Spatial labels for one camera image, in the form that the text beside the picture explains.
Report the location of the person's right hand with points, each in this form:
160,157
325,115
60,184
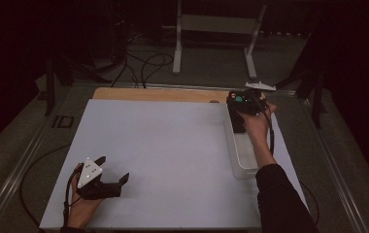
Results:
257,126

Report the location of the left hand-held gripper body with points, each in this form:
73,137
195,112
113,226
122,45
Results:
90,173

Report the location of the long white bin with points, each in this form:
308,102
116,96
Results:
242,155

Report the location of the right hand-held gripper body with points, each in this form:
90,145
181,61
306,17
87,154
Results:
252,102

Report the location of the white table cover sheet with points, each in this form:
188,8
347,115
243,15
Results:
173,145

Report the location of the grey metal stand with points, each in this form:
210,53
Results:
218,24

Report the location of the black tripod stand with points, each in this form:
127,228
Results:
50,87
317,93

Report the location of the person's left hand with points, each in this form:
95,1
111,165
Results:
79,210

